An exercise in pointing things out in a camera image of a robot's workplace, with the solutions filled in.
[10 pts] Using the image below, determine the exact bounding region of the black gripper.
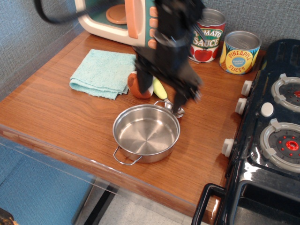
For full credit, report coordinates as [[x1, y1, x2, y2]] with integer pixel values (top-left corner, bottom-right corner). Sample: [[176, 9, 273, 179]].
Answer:
[[134, 31, 202, 113]]

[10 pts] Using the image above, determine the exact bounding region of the spoon with green handle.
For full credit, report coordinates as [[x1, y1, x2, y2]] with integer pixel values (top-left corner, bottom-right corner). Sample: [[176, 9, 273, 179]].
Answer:
[[152, 77, 185, 118]]

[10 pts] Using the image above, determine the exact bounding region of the plush mushroom toy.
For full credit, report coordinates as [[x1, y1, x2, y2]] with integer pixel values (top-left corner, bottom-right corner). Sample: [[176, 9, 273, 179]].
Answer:
[[127, 71, 154, 99]]

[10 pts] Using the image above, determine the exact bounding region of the stainless steel pot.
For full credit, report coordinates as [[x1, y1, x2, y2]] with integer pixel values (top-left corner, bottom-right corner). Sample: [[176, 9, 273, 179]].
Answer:
[[112, 101, 183, 165]]

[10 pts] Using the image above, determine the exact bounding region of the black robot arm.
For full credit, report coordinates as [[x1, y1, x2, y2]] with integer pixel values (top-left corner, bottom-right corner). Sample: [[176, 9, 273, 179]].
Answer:
[[135, 0, 205, 114]]

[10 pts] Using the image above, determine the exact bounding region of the light blue towel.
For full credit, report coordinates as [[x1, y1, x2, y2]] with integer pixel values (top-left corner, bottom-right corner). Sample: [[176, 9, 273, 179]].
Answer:
[[69, 49, 135, 100]]

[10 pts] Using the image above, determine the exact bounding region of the teal toy microwave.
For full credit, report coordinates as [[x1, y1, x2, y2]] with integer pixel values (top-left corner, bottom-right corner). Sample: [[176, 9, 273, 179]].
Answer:
[[79, 0, 158, 49]]

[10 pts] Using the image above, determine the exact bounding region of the tomato sauce can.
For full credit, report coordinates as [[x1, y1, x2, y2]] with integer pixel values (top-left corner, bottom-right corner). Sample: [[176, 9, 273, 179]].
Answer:
[[189, 8, 226, 63]]

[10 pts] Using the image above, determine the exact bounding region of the pineapple slices can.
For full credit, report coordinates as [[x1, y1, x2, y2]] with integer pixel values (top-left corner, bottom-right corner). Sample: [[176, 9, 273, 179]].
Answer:
[[219, 30, 262, 75]]

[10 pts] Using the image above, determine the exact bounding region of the dark toy stove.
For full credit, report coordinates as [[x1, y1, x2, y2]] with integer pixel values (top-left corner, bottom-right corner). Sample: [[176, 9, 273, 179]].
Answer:
[[192, 39, 300, 225]]

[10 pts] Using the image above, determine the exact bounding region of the clear acrylic barrier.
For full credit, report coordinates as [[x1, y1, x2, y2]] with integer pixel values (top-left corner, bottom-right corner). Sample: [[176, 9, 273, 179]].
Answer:
[[0, 125, 196, 224]]

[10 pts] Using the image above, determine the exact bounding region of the black braided cable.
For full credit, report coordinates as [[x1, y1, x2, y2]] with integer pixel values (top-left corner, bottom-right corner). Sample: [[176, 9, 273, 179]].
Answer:
[[34, 0, 99, 24]]

